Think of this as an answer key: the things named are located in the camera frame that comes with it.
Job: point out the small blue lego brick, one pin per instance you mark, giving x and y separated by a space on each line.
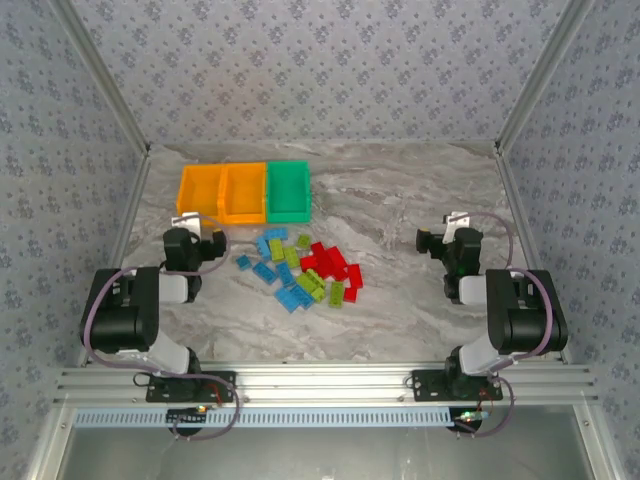
243 262

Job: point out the red lego brick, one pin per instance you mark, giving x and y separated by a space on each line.
337 256
325 265
354 276
340 274
309 264
318 248
351 294

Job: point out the small lime green lego brick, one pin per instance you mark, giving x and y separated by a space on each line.
303 241

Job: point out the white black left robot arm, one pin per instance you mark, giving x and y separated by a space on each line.
120 310

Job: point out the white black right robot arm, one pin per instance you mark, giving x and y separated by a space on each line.
525 310

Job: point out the orange plastic bin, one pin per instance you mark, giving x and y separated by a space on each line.
197 190
242 192

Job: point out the green plastic bin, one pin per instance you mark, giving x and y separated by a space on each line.
287 192

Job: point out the small circuit board with LED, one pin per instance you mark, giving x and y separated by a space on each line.
182 416
462 425

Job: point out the grey metal panel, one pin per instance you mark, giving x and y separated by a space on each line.
325 455

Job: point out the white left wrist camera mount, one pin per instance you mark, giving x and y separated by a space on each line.
189 222

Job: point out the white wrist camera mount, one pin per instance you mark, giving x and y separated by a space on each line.
189 222
457 225

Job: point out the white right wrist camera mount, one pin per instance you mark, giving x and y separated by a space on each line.
457 225

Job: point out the aluminium table side rail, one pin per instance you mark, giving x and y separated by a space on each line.
131 205
520 210

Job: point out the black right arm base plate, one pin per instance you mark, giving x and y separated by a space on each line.
425 390

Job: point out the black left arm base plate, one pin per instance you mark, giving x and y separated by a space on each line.
155 392

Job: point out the aluminium mounting rail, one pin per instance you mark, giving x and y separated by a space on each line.
325 382

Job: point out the aluminium frame post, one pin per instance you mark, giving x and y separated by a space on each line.
102 75
542 75

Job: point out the aluminium frame leg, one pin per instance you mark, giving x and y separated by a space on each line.
600 445
47 450

